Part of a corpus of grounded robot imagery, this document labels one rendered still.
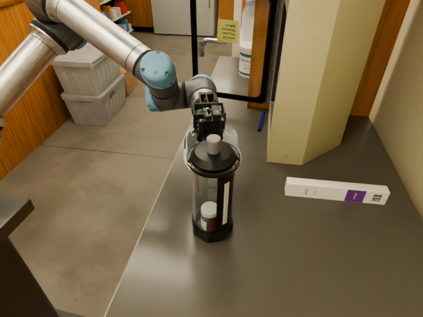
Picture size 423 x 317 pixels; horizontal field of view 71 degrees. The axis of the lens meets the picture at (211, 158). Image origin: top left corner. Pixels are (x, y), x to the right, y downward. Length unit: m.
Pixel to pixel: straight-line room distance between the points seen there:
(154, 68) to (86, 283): 1.43
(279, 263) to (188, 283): 0.20
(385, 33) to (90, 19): 0.94
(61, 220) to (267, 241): 1.72
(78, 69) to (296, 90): 2.35
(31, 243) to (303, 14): 1.95
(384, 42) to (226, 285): 0.97
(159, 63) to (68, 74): 2.37
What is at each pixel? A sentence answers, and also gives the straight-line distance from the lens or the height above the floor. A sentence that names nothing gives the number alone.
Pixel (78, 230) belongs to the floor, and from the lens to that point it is 2.15.
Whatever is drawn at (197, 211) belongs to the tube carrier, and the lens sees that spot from 0.67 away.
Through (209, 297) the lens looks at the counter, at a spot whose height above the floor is 0.94.
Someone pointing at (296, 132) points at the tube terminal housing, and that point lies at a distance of 0.92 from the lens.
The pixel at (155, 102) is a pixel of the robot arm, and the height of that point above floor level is 1.17.
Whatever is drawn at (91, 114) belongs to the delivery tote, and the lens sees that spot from 3.13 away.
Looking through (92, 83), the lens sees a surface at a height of 0.45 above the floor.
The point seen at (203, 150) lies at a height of 1.19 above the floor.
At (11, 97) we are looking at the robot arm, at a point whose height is 1.17.
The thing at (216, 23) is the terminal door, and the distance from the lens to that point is 1.16.
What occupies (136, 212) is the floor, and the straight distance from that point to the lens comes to 2.14.
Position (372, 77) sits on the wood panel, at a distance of 1.29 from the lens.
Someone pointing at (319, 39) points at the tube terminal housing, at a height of 1.32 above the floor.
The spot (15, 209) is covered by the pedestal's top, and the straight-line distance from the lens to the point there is 0.96.
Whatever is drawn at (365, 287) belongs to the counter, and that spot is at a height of 0.94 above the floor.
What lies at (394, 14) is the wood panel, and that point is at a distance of 1.24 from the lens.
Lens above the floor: 1.53
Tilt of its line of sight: 37 degrees down
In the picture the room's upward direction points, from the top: straight up
